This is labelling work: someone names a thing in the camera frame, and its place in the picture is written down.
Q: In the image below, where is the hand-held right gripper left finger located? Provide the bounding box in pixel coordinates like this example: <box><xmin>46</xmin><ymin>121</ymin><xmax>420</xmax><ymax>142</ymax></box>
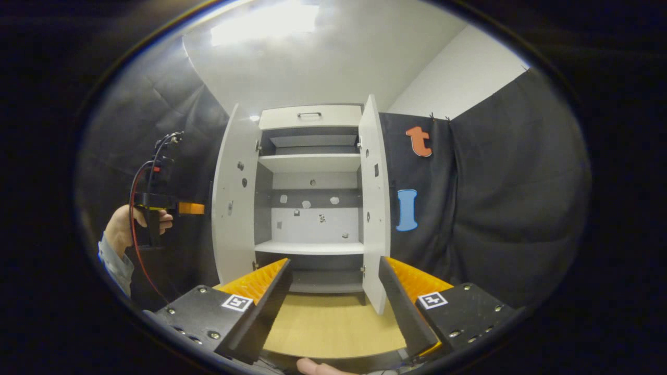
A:
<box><xmin>155</xmin><ymin>257</ymin><xmax>293</xmax><ymax>365</ymax></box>

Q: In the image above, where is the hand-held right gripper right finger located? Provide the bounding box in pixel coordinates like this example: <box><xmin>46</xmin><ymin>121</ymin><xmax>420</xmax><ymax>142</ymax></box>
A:
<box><xmin>378</xmin><ymin>255</ymin><xmax>516</xmax><ymax>360</ymax></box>

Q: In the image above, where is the white shoe cabinet door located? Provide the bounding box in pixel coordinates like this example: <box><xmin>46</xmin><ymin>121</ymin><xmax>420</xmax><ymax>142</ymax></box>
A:
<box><xmin>211</xmin><ymin>103</ymin><xmax>261</xmax><ymax>284</ymax></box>
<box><xmin>357</xmin><ymin>95</ymin><xmax>391</xmax><ymax>315</ymax></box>

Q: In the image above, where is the white double-door shoe cabinet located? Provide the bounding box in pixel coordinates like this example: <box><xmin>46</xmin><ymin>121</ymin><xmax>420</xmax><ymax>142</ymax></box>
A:
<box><xmin>211</xmin><ymin>95</ymin><xmax>391</xmax><ymax>316</ymax></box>

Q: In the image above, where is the white cabinet shelf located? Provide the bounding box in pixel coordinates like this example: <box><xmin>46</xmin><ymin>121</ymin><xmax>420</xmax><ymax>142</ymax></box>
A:
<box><xmin>254</xmin><ymin>240</ymin><xmax>365</xmax><ymax>256</ymax></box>
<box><xmin>258</xmin><ymin>154</ymin><xmax>362</xmax><ymax>173</ymax></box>

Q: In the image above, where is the black backdrop cloth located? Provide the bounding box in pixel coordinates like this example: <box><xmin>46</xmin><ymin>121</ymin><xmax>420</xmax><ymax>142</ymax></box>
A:
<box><xmin>78</xmin><ymin>36</ymin><xmax>592</xmax><ymax>310</ymax></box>

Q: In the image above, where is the red cable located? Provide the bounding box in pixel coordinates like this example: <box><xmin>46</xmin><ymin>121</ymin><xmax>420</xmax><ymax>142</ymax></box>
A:
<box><xmin>129</xmin><ymin>160</ymin><xmax>170</xmax><ymax>304</ymax></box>

